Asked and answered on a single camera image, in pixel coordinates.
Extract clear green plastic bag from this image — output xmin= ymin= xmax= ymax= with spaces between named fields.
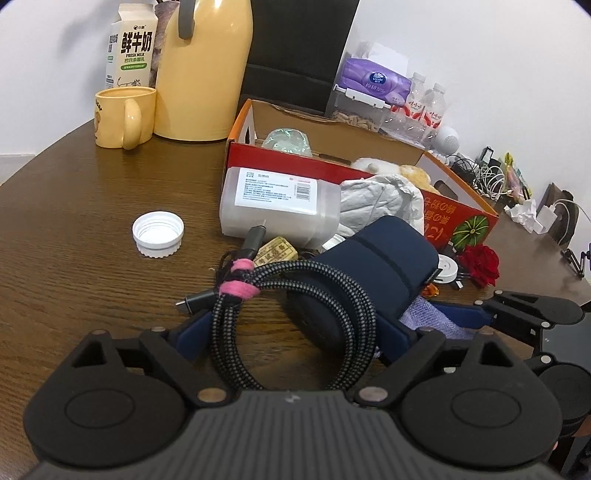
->
xmin=261 ymin=128 xmax=315 ymax=158

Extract tan wooden tag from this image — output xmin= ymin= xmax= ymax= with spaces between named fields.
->
xmin=252 ymin=236 xmax=297 ymax=266

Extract purple knitted cloth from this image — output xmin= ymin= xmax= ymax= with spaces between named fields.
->
xmin=399 ymin=295 xmax=476 ymax=340

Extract black tripod stand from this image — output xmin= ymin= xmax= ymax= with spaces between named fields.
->
xmin=561 ymin=244 xmax=591 ymax=278

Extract red orange cardboard box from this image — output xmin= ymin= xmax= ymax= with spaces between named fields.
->
xmin=225 ymin=98 xmax=500 ymax=252

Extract clear plastic box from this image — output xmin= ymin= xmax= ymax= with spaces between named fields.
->
xmin=381 ymin=108 xmax=439 ymax=148

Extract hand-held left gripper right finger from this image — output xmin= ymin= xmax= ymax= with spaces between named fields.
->
xmin=352 ymin=316 xmax=523 ymax=409

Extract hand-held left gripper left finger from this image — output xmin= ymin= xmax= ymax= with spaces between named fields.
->
xmin=69 ymin=308 xmax=234 ymax=408

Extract white tissue bundle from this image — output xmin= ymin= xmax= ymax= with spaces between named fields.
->
xmin=339 ymin=175 xmax=426 ymax=241

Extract yellow snack packet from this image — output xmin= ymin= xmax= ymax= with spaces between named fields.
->
xmin=503 ymin=152 xmax=532 ymax=204

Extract clear container with seeds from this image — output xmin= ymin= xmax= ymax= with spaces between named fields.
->
xmin=325 ymin=84 xmax=393 ymax=134

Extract large white ribbed bottle cap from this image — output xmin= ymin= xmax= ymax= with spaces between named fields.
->
xmin=132 ymin=211 xmax=185 ymax=258

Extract black paper bag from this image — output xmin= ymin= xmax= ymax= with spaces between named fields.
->
xmin=238 ymin=0 xmax=361 ymax=118

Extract white charger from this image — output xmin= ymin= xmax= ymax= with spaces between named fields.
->
xmin=542 ymin=198 xmax=578 ymax=236

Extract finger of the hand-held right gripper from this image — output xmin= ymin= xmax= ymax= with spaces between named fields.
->
xmin=525 ymin=353 xmax=555 ymax=372
xmin=433 ymin=290 xmax=585 ymax=344

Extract white milk carton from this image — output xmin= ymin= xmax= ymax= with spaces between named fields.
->
xmin=104 ymin=2 xmax=160 ymax=90

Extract brown paper bag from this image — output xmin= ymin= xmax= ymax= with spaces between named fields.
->
xmin=538 ymin=182 xmax=585 ymax=247

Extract tangle of charger cables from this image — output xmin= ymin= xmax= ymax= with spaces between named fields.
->
xmin=445 ymin=148 xmax=509 ymax=204

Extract yellow ceramic mug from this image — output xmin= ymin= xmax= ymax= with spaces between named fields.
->
xmin=95 ymin=86 xmax=158 ymax=151

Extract crumpled white paper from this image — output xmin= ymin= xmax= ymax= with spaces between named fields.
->
xmin=503 ymin=199 xmax=548 ymax=234

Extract yellow plush toy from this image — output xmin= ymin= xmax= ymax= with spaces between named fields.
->
xmin=351 ymin=157 xmax=444 ymax=195

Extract red artificial rose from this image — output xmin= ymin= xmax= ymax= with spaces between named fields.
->
xmin=459 ymin=244 xmax=501 ymax=288

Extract purple tissue pack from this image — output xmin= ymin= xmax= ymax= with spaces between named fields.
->
xmin=341 ymin=56 xmax=413 ymax=104

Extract black braided cable pink tie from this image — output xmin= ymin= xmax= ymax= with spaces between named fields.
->
xmin=174 ymin=224 xmax=377 ymax=393

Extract white robot figure speaker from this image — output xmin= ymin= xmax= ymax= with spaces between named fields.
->
xmin=431 ymin=126 xmax=461 ymax=155

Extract yellow thermos jug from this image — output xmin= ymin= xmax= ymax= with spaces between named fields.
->
xmin=152 ymin=0 xmax=254 ymax=141

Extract navy blue pouch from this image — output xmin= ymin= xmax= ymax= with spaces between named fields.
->
xmin=284 ymin=215 xmax=441 ymax=344

